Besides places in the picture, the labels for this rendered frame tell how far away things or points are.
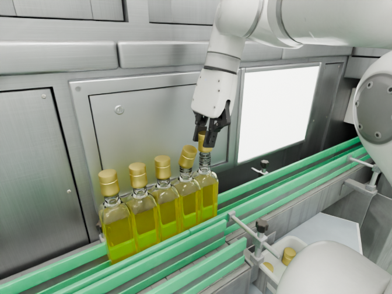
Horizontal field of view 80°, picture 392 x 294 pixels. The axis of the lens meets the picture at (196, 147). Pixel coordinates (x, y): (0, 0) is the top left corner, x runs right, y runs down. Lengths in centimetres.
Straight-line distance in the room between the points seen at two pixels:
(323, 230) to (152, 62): 84
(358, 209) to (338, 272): 122
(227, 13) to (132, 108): 30
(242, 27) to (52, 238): 66
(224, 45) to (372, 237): 124
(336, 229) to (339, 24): 89
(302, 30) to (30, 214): 65
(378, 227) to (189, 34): 123
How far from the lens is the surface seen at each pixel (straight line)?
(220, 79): 50
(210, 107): 51
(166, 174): 52
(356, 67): 132
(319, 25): 27
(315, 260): 26
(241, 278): 67
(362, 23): 24
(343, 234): 106
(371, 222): 147
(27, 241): 74
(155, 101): 61
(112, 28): 59
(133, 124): 60
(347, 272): 26
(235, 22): 45
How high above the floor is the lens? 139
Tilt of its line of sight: 24 degrees down
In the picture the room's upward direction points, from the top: straight up
